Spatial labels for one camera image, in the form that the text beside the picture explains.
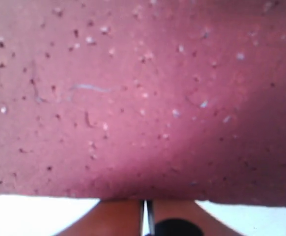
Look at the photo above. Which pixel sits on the red brick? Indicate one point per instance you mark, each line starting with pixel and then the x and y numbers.
pixel 116 99

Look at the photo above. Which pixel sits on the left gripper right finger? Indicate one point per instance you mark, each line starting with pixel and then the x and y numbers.
pixel 183 218

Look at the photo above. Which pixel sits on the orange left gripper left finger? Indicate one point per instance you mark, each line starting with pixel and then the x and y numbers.
pixel 109 218

